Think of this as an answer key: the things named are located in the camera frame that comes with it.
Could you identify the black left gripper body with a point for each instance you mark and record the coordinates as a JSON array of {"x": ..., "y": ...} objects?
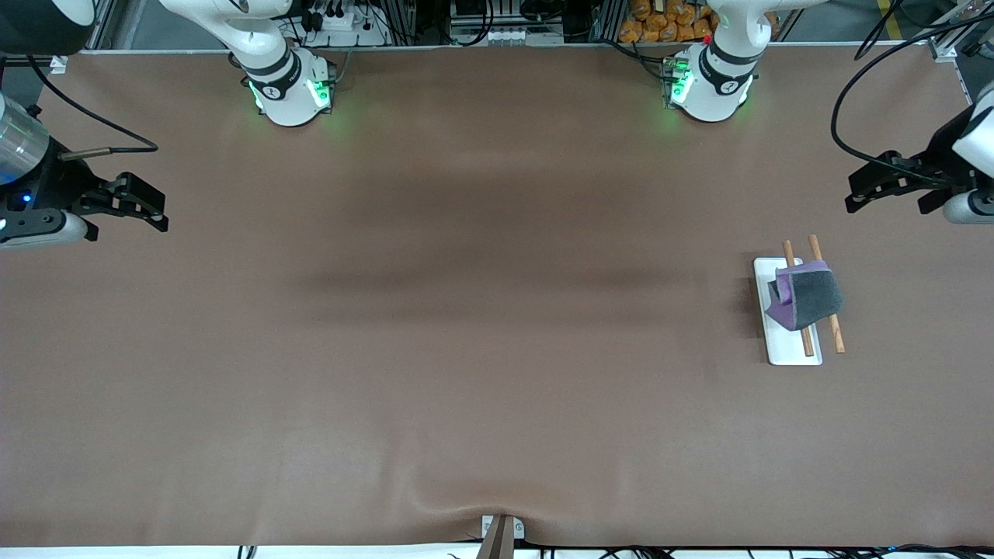
[{"x": 937, "y": 161}]

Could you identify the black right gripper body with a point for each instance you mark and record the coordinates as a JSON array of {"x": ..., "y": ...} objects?
[{"x": 53, "y": 185}]

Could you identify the purple and grey towel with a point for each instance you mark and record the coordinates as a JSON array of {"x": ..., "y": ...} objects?
[{"x": 811, "y": 299}]

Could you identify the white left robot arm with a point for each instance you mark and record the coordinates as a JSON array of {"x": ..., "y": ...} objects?
[{"x": 710, "y": 85}]

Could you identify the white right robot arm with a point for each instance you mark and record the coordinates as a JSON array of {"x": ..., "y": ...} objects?
[{"x": 287, "y": 93}]

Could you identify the white rack with wooden rods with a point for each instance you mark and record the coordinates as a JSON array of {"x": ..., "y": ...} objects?
[{"x": 784, "y": 349}]

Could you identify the white power strip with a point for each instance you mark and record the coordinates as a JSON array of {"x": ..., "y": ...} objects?
[{"x": 342, "y": 23}]

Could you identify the orange bagged goods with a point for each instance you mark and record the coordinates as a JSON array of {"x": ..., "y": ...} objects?
[{"x": 660, "y": 23}]

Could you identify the brown table mat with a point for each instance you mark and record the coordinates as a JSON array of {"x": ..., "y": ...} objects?
[{"x": 497, "y": 349}]

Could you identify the aluminium frame profile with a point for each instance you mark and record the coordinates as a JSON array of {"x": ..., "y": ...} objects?
[
  {"x": 97, "y": 27},
  {"x": 946, "y": 50}
]

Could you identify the grey metal mounting bracket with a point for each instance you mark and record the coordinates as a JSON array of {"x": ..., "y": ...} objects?
[{"x": 502, "y": 539}]

